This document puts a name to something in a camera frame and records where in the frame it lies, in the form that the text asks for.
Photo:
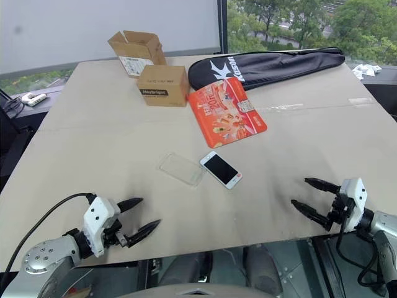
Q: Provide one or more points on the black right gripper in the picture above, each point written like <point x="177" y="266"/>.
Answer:
<point x="339" y="211"/>

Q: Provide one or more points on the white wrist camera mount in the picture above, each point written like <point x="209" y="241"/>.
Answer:
<point x="356" y="198"/>
<point x="96" y="217"/>

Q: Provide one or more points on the clear phone case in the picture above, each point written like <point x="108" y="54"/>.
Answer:
<point x="182" y="169"/>

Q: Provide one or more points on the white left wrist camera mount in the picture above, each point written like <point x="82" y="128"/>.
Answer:
<point x="96" y="217"/>

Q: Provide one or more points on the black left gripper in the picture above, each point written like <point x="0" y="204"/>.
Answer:
<point x="112" y="234"/>

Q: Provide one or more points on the orange printed packet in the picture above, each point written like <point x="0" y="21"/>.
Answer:
<point x="228" y="113"/>

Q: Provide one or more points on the grey robot torso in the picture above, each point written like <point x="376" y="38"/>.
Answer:
<point x="198" y="291"/>

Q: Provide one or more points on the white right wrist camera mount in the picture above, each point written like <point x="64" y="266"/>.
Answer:
<point x="356" y="198"/>

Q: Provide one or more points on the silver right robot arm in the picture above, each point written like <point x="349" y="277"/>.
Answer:
<point x="383" y="229"/>

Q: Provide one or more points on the black window frame post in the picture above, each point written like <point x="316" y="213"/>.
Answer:
<point x="222" y="25"/>

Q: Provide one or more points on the clear tape strip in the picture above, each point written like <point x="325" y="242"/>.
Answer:
<point x="361" y="101"/>

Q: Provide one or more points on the black racket bag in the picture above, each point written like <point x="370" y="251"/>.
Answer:
<point x="270" y="65"/>

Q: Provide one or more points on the white smartphone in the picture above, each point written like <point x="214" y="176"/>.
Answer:
<point x="221" y="169"/>

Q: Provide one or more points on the crumpled white paper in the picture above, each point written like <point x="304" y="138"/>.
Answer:
<point x="366" y="70"/>

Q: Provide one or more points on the white power strip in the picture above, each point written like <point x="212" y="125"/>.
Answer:
<point x="33" y="99"/>

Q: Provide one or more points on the open brown cardboard box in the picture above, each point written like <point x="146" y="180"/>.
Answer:
<point x="138" y="51"/>

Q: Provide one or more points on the closed brown cardboard box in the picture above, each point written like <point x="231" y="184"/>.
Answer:
<point x="164" y="85"/>

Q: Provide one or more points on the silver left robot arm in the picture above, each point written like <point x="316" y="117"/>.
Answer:
<point x="46" y="259"/>

